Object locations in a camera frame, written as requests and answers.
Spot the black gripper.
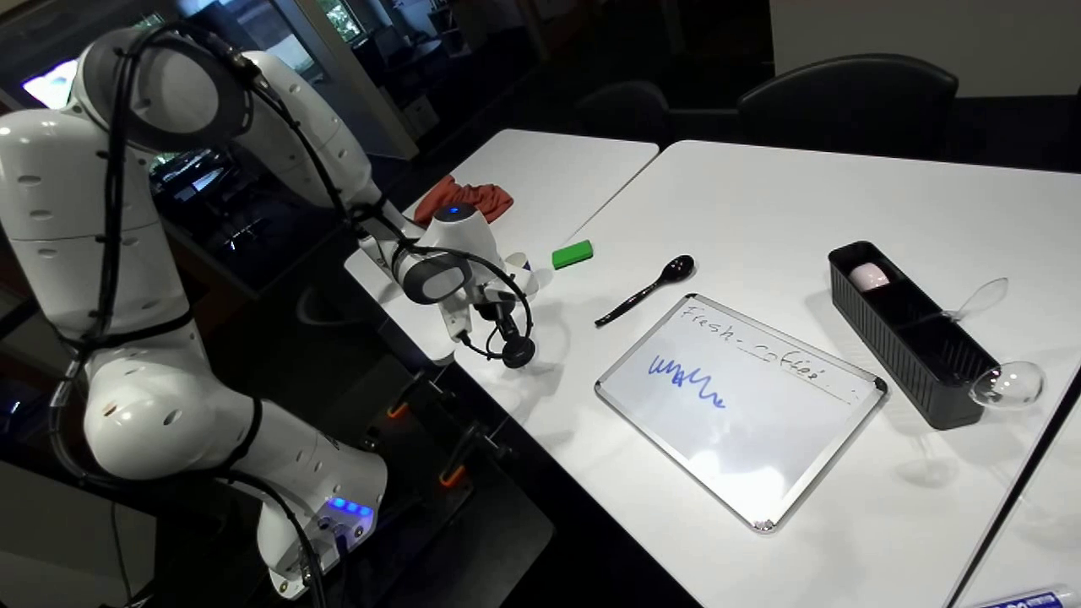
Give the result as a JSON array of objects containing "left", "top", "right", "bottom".
[{"left": 467, "top": 280, "right": 539, "bottom": 356}]

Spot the green rectangular block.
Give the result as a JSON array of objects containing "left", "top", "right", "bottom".
[{"left": 548, "top": 238, "right": 597, "bottom": 275}]

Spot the red cloth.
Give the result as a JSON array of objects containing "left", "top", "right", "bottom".
[{"left": 410, "top": 172, "right": 518, "bottom": 230}]

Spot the orange black clamp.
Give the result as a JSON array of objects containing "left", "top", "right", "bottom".
[
  {"left": 377, "top": 375, "right": 436, "bottom": 431},
  {"left": 433, "top": 431, "right": 488, "bottom": 493}
]

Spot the black plastic spoon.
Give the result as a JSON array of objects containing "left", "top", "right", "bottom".
[{"left": 591, "top": 254, "right": 700, "bottom": 331}]

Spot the small framed whiteboard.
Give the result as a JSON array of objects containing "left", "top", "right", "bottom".
[{"left": 591, "top": 289, "right": 893, "bottom": 533}]

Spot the black office chair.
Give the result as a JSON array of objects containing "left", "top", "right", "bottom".
[
  {"left": 738, "top": 52, "right": 964, "bottom": 150},
  {"left": 568, "top": 78, "right": 678, "bottom": 139}
]

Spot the small white item in box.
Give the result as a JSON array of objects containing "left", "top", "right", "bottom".
[{"left": 847, "top": 259, "right": 893, "bottom": 297}]

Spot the black rectangular box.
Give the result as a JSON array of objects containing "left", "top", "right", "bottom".
[{"left": 826, "top": 238, "right": 1004, "bottom": 431}]

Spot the clear wine glass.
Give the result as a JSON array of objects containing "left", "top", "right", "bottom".
[{"left": 951, "top": 275, "right": 1048, "bottom": 411}]

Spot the lit background monitor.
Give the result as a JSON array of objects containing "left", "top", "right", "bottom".
[{"left": 18, "top": 59, "right": 83, "bottom": 116}]

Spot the blue marker pen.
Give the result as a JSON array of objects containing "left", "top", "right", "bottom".
[{"left": 976, "top": 584, "right": 1077, "bottom": 608}]

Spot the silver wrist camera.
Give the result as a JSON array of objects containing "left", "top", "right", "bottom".
[{"left": 491, "top": 258, "right": 533, "bottom": 297}]

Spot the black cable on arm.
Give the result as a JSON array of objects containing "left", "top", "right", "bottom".
[{"left": 44, "top": 20, "right": 539, "bottom": 608}]

